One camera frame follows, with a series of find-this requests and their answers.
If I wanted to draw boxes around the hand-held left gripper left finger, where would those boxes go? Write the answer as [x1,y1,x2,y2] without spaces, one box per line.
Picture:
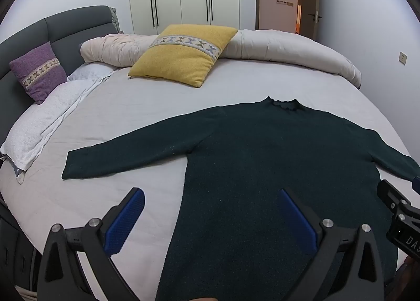
[37,187,146,301]

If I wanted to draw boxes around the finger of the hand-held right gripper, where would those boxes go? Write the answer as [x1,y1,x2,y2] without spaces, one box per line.
[377,176,420,215]

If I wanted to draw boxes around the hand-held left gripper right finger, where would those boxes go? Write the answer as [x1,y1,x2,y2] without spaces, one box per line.
[280,188,385,301]

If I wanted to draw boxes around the dark green sweater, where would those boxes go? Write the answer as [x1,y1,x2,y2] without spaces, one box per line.
[62,96,420,301]

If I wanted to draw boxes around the dark nightstand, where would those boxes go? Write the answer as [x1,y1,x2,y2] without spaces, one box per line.
[0,196,40,292]

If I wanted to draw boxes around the white quilted pillow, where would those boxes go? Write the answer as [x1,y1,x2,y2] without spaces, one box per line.
[0,80,109,185]

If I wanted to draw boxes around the plain white pillow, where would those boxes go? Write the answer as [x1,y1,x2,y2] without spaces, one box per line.
[67,62,115,82]

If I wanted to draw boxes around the purple patterned pillow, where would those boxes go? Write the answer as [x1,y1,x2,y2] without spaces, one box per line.
[9,41,68,105]

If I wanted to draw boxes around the yellow patterned pillow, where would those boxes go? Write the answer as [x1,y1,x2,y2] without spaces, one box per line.
[128,24,238,88]

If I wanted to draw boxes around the beige duvet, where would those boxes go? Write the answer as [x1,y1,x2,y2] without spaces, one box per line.
[80,29,362,88]

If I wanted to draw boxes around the grey padded headboard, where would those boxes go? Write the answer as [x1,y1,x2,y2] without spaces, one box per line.
[0,5,120,151]

